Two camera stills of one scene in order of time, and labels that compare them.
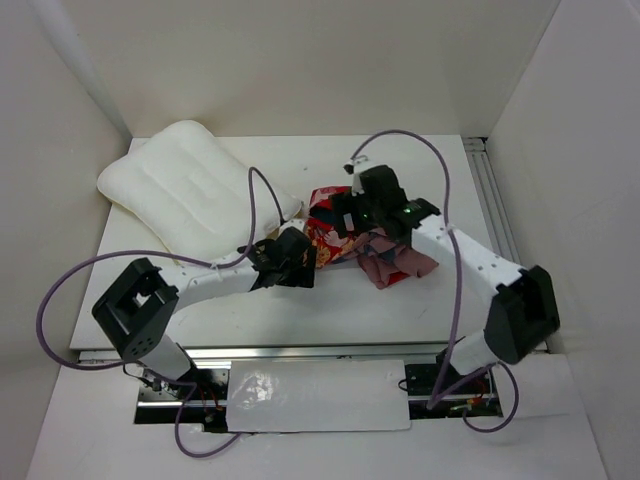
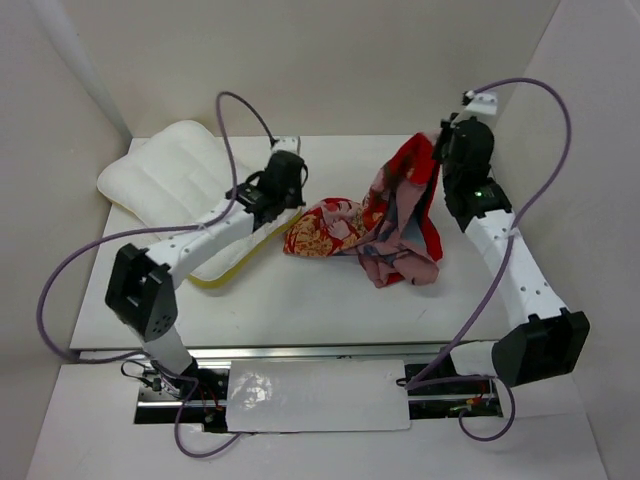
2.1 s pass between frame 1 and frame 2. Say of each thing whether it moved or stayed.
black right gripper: moved
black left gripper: moved
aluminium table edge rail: stayed
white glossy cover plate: stayed
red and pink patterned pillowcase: moved
